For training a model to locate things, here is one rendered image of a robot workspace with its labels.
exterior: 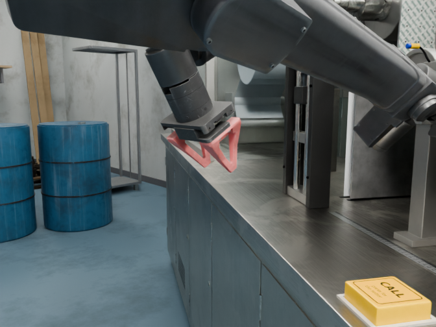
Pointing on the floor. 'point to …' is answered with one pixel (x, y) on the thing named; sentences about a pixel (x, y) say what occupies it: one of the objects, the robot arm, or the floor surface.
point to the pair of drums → (55, 178)
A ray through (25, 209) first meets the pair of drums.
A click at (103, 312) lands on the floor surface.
